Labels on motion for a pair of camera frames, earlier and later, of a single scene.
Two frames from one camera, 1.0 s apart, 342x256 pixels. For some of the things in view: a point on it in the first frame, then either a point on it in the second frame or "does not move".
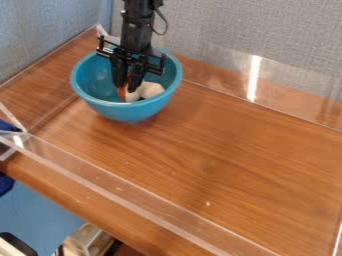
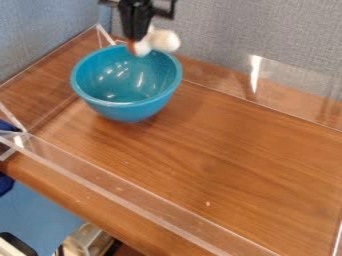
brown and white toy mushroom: (147, 90) → (157, 40)
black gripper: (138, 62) → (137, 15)
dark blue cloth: (6, 179) does not move
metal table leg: (88, 241) does not move
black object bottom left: (19, 244) does not move
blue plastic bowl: (92, 80) does not move
